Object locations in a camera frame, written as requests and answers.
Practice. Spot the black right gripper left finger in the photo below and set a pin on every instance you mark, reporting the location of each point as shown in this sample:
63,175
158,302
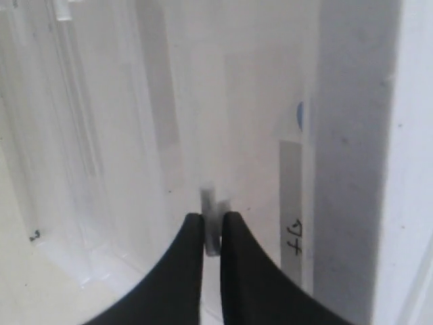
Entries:
170,293

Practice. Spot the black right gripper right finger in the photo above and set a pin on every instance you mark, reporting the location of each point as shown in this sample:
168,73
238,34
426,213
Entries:
255,291

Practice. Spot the clear plastic container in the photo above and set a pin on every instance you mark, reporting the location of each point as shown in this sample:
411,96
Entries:
228,84

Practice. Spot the white translucent drawer cabinet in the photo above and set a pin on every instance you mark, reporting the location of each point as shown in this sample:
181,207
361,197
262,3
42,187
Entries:
82,215

